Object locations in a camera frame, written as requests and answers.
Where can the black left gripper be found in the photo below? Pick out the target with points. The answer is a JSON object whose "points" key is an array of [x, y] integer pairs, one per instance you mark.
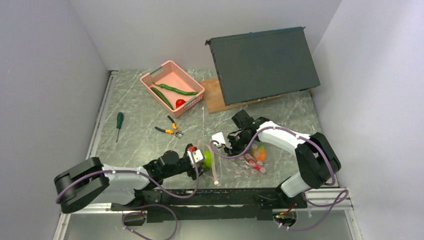
{"points": [[192, 172]]}

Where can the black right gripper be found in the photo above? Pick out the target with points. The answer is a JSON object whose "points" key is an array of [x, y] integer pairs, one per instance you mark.
{"points": [[233, 151]]}

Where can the fake green lime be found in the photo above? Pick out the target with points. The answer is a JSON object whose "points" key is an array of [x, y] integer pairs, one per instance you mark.
{"points": [[208, 158]]}

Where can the clear zip top bag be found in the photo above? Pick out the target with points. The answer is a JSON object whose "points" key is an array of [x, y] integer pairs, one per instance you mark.
{"points": [[240, 164]]}

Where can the fake red tomato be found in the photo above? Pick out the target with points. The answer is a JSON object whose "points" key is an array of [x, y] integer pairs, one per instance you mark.
{"points": [[179, 102]]}

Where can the pink plastic basket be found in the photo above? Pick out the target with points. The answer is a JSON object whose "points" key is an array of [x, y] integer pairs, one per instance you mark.
{"points": [[171, 74]]}

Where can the fake green cucumber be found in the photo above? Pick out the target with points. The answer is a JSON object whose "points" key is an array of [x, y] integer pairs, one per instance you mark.
{"points": [[162, 97]]}

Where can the fake green bean pod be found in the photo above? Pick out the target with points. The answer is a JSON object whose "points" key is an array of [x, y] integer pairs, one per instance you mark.
{"points": [[176, 90]]}

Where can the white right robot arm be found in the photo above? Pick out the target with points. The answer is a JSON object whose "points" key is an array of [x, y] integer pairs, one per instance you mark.
{"points": [[316, 159]]}

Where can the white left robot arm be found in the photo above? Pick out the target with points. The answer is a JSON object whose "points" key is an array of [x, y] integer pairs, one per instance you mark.
{"points": [[92, 182]]}

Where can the fake red chili pepper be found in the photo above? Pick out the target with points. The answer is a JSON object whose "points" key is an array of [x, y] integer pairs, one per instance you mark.
{"points": [[254, 164]]}

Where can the fake orange green mango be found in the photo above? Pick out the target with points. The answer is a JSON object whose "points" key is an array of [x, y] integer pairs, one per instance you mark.
{"points": [[259, 152]]}

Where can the brown wooden board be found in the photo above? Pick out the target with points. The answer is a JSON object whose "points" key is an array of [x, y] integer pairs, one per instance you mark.
{"points": [[214, 100]]}

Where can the dark grey metal chassis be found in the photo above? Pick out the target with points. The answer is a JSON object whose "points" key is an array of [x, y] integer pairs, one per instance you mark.
{"points": [[263, 64]]}

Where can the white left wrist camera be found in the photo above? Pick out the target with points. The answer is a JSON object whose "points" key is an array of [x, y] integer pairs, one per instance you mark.
{"points": [[195, 155]]}

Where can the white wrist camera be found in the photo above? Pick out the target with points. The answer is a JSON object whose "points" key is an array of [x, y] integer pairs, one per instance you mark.
{"points": [[220, 141], [195, 155]]}

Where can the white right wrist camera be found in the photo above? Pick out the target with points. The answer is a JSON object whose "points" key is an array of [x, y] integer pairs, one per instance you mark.
{"points": [[220, 141]]}

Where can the orange handled pliers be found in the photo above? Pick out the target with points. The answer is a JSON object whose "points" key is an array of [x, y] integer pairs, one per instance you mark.
{"points": [[174, 130]]}

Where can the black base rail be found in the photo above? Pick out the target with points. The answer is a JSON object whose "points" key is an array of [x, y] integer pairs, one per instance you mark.
{"points": [[210, 204]]}

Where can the green handled screwdriver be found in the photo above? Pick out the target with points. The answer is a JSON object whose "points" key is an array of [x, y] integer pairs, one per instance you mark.
{"points": [[119, 123]]}

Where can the aluminium side rail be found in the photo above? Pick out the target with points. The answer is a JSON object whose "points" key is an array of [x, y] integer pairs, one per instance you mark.
{"points": [[92, 149]]}

